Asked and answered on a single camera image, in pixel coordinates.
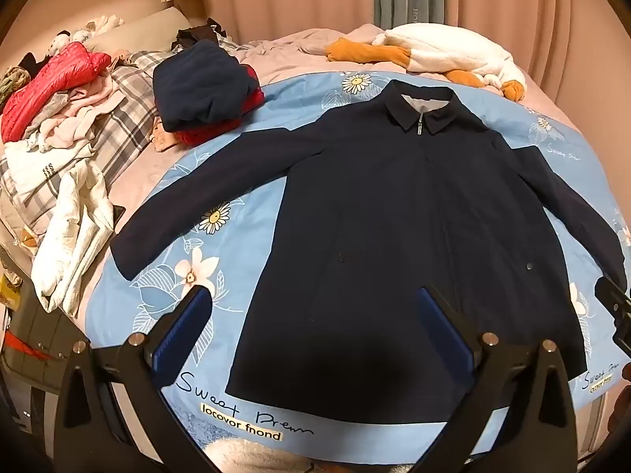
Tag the dark suitcase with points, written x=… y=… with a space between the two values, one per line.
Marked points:
x=34 y=354

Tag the white printed shirt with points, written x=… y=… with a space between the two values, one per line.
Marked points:
x=39 y=167

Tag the pink patterned cloth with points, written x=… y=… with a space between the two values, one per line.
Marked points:
x=165 y=138

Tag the small white plush toys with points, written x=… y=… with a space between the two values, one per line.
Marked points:
x=93 y=27

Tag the folded red garment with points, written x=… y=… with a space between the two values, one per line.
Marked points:
x=207 y=134

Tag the navy collared jacket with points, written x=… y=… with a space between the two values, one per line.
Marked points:
x=374 y=207

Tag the beige pillow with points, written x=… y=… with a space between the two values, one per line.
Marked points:
x=143 y=29

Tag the red puffer jacket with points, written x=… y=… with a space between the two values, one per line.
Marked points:
x=49 y=83

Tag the pale pink garment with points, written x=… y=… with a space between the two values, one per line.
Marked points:
x=84 y=113

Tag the black crumpled garment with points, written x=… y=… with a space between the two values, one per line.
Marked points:
x=197 y=34

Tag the grey plaid cloth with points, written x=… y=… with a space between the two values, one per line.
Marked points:
x=128 y=103

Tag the folded navy garment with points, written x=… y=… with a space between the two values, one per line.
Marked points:
x=197 y=83

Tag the white goose plush toy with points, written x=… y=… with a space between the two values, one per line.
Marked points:
x=443 y=49

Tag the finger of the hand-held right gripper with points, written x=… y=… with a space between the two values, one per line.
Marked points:
x=614 y=298

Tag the blue floral blanket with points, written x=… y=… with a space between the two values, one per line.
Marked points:
x=231 y=256

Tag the white crumpled garment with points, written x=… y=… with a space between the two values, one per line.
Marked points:
x=74 y=236

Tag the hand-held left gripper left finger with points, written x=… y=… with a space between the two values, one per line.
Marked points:
x=180 y=335

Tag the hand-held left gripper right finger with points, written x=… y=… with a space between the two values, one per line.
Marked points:
x=443 y=335

